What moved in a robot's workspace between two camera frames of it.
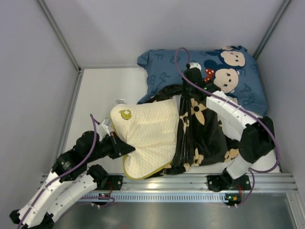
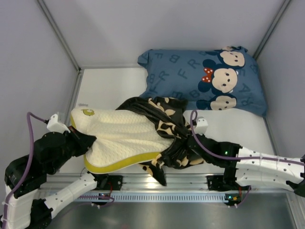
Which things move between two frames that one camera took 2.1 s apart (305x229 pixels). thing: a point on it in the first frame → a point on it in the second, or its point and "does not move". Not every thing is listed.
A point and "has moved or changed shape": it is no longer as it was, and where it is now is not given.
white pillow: (151, 130) has moved or changed shape
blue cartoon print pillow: (231, 69) does not move
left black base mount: (114, 182) does not move
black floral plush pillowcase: (201, 141) → (169, 114)
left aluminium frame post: (61, 36) does not move
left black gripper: (115, 145) → (75, 140)
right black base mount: (225, 182) does not move
